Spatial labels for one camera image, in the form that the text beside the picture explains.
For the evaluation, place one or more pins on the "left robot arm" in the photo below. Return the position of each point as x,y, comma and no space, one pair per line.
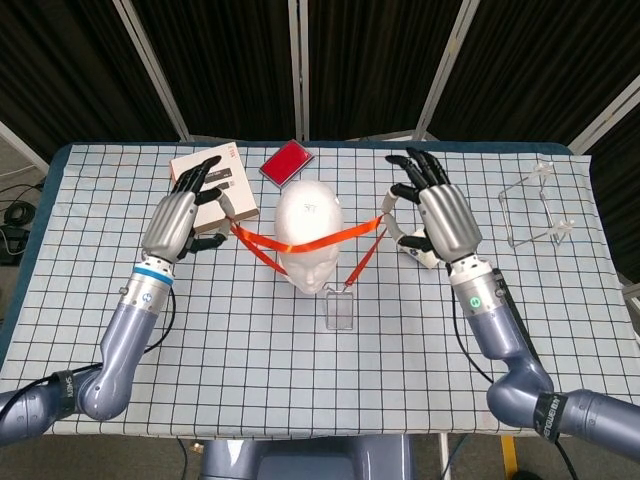
125,340

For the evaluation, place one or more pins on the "red flat case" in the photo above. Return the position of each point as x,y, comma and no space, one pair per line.
287,162

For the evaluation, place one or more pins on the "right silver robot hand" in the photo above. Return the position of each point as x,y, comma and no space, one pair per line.
450,215

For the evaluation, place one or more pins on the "checkered tablecloth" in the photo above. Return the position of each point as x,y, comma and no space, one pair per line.
250,360

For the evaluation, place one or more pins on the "black folding screen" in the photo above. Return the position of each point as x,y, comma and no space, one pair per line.
240,65

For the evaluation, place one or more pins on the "blue table pad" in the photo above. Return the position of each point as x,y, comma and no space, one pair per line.
50,175

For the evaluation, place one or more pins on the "white foam mannequin head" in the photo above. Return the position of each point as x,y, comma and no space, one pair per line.
307,210

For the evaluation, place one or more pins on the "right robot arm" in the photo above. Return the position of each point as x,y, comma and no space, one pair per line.
500,330

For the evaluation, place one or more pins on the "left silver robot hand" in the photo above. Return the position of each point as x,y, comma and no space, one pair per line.
170,225

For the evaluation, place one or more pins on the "white cardboard product box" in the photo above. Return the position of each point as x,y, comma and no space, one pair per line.
240,200

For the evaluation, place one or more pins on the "white table leg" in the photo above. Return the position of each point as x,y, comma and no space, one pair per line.
443,455

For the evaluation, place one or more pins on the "grey robot torso base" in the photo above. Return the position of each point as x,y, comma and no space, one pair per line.
310,460

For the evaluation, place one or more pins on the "clear badge holder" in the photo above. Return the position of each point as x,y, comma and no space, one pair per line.
340,310

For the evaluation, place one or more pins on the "flower print paper cup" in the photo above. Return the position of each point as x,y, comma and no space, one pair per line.
426,260

